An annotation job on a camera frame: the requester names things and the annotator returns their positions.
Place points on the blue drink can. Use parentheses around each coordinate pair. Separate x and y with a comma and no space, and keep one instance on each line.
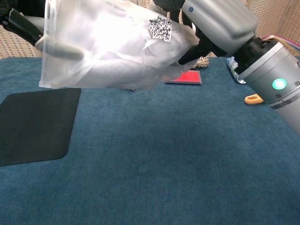
(232,64)

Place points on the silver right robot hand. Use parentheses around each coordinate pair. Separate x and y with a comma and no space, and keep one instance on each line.
(220,21)

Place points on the black mouse pad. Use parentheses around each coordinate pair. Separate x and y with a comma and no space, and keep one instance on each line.
(35,126)

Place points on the teal lint roller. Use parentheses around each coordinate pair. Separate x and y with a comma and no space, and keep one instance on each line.
(253,99)

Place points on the blue felt table cover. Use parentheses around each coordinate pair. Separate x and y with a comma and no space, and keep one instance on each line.
(164,164)

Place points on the white plastic bag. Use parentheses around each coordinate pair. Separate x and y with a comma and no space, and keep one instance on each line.
(105,47)

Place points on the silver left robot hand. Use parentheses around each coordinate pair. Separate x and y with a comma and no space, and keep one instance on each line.
(23,23)

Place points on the red ink pad case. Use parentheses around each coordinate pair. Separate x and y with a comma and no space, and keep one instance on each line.
(189,77)

